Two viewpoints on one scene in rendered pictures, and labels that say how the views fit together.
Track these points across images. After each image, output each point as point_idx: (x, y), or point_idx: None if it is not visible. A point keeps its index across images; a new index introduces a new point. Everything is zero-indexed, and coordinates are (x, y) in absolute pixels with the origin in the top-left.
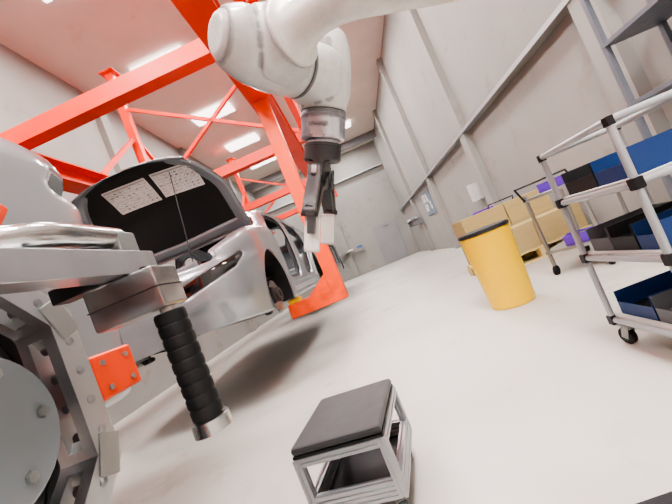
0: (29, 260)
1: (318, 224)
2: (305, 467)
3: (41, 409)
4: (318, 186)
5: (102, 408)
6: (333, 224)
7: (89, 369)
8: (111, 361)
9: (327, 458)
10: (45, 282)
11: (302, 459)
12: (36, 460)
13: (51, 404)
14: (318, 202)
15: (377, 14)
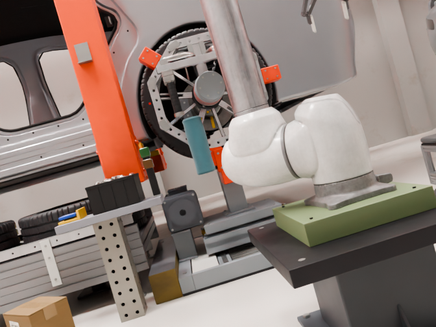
0: (212, 54)
1: (311, 19)
2: (428, 152)
3: (220, 82)
4: (305, 2)
5: (263, 84)
6: (345, 8)
7: (260, 72)
8: (268, 70)
9: (431, 150)
10: (216, 58)
11: (423, 146)
12: (219, 90)
13: (222, 81)
14: (309, 9)
15: None
